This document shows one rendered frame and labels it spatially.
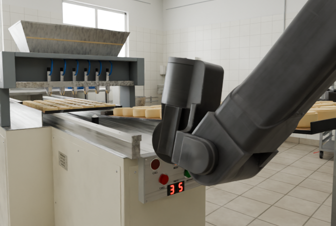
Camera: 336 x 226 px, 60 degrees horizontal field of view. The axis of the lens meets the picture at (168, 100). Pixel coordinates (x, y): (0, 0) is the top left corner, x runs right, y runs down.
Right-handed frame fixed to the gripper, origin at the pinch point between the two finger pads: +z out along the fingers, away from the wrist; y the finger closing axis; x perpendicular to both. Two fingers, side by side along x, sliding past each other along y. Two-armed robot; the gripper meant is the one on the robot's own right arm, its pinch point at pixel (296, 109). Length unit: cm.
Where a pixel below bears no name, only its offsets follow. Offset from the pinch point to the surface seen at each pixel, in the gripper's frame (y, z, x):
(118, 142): -10, 50, -3
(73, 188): -33, 77, -28
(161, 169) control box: -18.5, 37.2, -5.5
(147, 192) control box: -24.4, 41.0, -1.9
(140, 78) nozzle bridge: 12, 62, -82
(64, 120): -7, 84, -36
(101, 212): -35, 59, -10
